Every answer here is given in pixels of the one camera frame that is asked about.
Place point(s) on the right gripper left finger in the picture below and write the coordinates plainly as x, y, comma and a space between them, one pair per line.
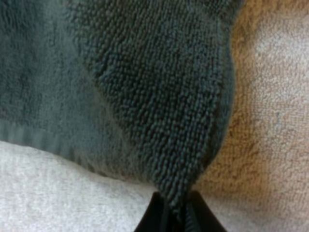
154, 215

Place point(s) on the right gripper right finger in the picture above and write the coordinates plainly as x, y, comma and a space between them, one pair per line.
201, 215

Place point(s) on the grey-green towel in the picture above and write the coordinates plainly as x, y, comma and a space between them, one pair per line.
135, 79

